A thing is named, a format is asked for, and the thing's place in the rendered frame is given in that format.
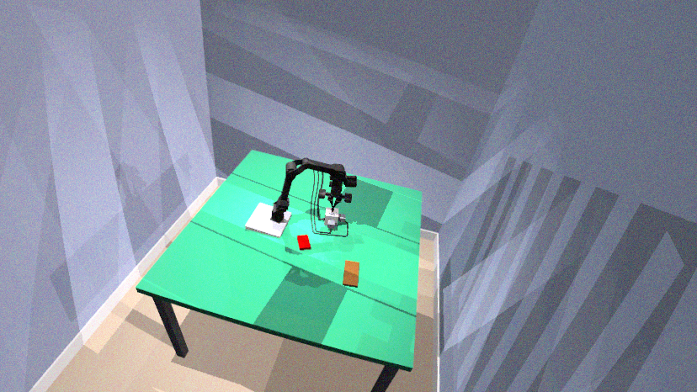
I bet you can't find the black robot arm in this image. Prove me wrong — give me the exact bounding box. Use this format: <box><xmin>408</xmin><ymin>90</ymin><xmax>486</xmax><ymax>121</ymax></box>
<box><xmin>270</xmin><ymin>157</ymin><xmax>357</xmax><ymax>224</ymax></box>

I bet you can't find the brown flat rectangular board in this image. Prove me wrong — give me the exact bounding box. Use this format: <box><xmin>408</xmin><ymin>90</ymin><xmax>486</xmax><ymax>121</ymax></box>
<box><xmin>343</xmin><ymin>260</ymin><xmax>359</xmax><ymax>287</ymax></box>

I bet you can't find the red rectangular block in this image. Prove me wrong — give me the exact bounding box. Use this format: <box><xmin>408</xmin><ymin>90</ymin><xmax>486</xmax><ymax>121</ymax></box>
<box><xmin>297</xmin><ymin>235</ymin><xmax>311</xmax><ymax>251</ymax></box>

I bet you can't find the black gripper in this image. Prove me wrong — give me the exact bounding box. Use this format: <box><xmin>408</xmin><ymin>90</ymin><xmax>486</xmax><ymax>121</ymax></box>
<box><xmin>318</xmin><ymin>186</ymin><xmax>352</xmax><ymax>208</ymax></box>

